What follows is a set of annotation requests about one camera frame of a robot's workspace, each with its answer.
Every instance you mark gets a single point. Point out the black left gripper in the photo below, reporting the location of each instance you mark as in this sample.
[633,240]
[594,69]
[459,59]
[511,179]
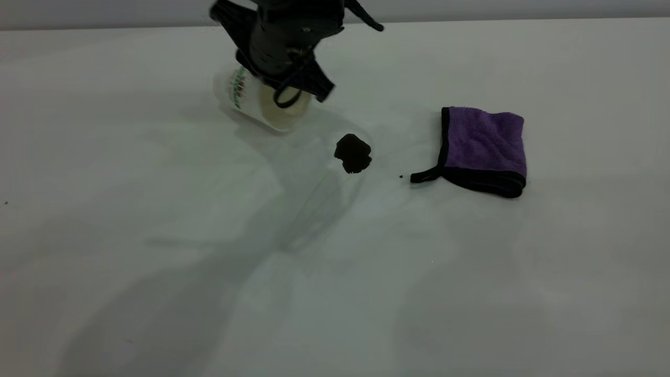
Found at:
[282,44]

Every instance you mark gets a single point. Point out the white paper cup green print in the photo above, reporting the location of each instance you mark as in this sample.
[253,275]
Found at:
[246,102]

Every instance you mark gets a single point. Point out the purple cloth with black trim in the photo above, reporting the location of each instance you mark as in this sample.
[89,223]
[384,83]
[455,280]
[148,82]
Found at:
[484,144]

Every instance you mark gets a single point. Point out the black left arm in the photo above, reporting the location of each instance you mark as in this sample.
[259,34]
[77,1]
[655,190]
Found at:
[298,9]

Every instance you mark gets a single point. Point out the dark liquid spill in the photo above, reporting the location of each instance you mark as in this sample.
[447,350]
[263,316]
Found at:
[353,153]

